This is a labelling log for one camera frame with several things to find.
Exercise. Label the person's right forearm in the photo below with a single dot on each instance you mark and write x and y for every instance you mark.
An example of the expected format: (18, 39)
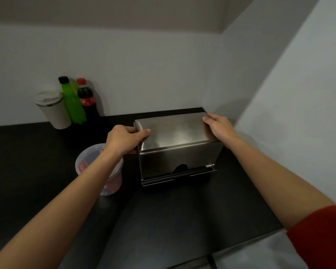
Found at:
(271, 179)

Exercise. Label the person's right thumb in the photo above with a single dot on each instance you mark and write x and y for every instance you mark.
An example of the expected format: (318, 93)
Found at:
(208, 121)

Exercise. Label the clear plastic cup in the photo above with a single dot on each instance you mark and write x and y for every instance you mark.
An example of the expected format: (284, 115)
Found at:
(112, 182)

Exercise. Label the person's left forearm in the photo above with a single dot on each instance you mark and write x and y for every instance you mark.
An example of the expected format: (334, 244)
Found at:
(58, 210)

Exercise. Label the person's left thumb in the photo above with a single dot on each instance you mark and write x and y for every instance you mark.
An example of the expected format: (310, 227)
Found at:
(141, 135)

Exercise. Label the green soda bottle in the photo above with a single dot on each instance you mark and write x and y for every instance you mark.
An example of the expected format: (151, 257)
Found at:
(71, 102)

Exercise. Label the person's right hand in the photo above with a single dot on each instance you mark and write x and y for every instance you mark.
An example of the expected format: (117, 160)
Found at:
(219, 128)

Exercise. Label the stainless steel napkin dispenser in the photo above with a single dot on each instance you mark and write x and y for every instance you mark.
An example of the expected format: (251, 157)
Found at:
(176, 148)

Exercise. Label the red sleeve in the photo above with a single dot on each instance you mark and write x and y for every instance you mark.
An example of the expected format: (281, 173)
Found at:
(322, 238)

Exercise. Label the dark cola bottle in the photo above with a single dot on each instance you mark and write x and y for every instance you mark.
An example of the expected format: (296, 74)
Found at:
(87, 100)

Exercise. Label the white travel mug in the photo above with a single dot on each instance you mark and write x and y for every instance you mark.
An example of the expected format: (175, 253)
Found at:
(53, 109)

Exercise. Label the person's left hand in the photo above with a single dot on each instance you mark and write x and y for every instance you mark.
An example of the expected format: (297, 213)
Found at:
(123, 140)

